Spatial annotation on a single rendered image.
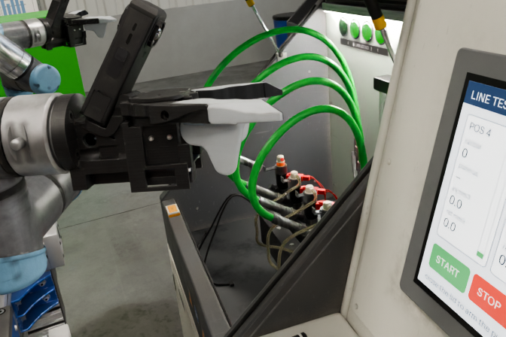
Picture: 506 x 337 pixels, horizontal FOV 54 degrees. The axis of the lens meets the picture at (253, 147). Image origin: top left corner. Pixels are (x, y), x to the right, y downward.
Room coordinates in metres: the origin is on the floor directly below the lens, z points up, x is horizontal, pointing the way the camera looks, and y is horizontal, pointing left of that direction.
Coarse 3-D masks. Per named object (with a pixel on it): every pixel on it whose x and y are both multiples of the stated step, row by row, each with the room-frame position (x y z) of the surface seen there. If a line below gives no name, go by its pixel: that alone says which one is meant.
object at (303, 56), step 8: (296, 56) 0.99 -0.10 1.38; (304, 56) 0.99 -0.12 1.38; (312, 56) 1.00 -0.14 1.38; (320, 56) 1.00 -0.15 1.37; (280, 64) 0.98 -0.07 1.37; (288, 64) 0.99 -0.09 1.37; (328, 64) 1.01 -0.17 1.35; (336, 64) 1.01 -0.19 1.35; (264, 72) 0.97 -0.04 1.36; (272, 72) 0.97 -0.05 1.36; (336, 72) 1.02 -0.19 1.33; (344, 72) 1.02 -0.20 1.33; (256, 80) 0.96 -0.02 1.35; (344, 80) 1.02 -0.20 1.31; (352, 88) 1.02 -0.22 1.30; (352, 96) 1.02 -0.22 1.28; (232, 176) 0.94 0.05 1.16; (256, 192) 0.96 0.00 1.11; (264, 192) 0.96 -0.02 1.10; (272, 192) 0.97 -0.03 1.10; (280, 200) 0.97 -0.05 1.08
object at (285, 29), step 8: (264, 32) 1.06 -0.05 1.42; (272, 32) 1.06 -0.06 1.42; (280, 32) 1.07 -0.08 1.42; (288, 32) 1.08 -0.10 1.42; (296, 32) 1.08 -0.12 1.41; (304, 32) 1.08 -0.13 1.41; (312, 32) 1.09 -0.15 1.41; (248, 40) 1.05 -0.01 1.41; (256, 40) 1.05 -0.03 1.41; (320, 40) 1.10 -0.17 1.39; (328, 40) 1.10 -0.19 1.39; (240, 48) 1.04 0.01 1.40; (336, 48) 1.10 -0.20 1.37; (232, 56) 1.04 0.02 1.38; (336, 56) 1.11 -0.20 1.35; (224, 64) 1.03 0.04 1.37; (344, 64) 1.11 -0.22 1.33; (216, 72) 1.03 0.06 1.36; (208, 80) 1.02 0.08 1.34; (352, 80) 1.11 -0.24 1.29
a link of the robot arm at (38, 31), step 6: (36, 18) 1.41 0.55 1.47; (30, 24) 1.37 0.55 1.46; (36, 24) 1.38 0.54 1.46; (42, 24) 1.40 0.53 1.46; (30, 30) 1.44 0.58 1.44; (36, 30) 1.38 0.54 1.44; (42, 30) 1.39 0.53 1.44; (36, 36) 1.37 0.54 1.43; (42, 36) 1.38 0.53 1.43; (36, 42) 1.38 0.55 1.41; (42, 42) 1.39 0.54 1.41
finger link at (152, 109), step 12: (144, 108) 0.39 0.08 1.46; (156, 108) 0.38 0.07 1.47; (168, 108) 0.37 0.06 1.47; (180, 108) 0.37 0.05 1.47; (192, 108) 0.37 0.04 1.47; (204, 108) 0.37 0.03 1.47; (156, 120) 0.38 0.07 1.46; (168, 120) 0.37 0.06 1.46; (180, 120) 0.38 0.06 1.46; (192, 120) 0.37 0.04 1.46; (204, 120) 0.37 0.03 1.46
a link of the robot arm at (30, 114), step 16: (16, 96) 0.45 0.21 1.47; (32, 96) 0.44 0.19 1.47; (48, 96) 0.44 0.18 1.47; (16, 112) 0.42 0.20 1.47; (32, 112) 0.42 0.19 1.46; (48, 112) 0.42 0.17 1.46; (16, 128) 0.41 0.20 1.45; (32, 128) 0.41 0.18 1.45; (48, 128) 0.41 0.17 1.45; (16, 144) 0.40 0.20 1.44; (32, 144) 0.41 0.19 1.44; (48, 144) 0.41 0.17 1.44; (16, 160) 0.41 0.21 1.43; (32, 160) 0.41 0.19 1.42; (48, 160) 0.41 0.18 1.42
